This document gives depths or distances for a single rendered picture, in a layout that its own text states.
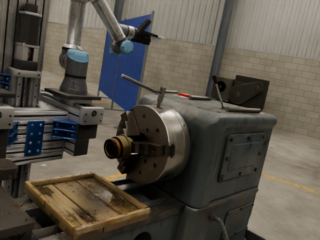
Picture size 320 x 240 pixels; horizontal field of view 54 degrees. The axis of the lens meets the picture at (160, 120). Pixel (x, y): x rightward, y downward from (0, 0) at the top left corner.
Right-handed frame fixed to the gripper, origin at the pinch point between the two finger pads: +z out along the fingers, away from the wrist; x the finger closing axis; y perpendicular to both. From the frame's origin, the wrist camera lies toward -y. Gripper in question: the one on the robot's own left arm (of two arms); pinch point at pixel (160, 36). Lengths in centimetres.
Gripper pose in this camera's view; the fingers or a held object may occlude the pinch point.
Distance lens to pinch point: 214.5
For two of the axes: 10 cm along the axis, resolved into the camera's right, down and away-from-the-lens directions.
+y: -2.5, 9.3, 2.9
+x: 4.7, 3.7, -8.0
